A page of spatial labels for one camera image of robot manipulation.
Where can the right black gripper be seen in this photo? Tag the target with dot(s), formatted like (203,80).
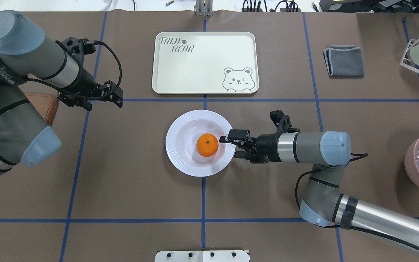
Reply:
(266,146)

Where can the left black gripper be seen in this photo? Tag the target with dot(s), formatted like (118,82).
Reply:
(85,80)

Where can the orange mandarin fruit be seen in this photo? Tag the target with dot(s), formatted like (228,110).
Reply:
(207,145)

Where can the white round plate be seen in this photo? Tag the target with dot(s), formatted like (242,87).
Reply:
(181,143)

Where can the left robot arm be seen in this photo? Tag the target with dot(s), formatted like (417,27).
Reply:
(27,54)

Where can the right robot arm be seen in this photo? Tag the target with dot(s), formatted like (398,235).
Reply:
(372,194)

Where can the brown wooden tray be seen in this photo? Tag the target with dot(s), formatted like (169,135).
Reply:
(45,104)

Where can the cream bear tray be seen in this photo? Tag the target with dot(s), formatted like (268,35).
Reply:
(205,63)

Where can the grey folded cloth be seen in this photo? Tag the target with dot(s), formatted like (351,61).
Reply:
(344,61)

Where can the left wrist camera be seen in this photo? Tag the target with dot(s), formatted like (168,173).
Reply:
(77,48)

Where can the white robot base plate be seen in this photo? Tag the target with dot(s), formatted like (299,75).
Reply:
(203,256)

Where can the metal bracket at table edge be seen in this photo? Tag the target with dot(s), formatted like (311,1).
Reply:
(204,8)

